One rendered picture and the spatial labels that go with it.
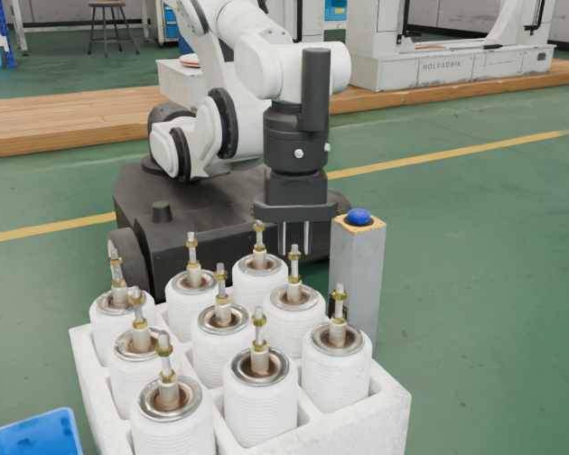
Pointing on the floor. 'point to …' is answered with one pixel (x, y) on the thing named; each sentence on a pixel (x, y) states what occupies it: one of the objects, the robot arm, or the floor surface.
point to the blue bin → (39, 435)
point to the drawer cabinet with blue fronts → (164, 24)
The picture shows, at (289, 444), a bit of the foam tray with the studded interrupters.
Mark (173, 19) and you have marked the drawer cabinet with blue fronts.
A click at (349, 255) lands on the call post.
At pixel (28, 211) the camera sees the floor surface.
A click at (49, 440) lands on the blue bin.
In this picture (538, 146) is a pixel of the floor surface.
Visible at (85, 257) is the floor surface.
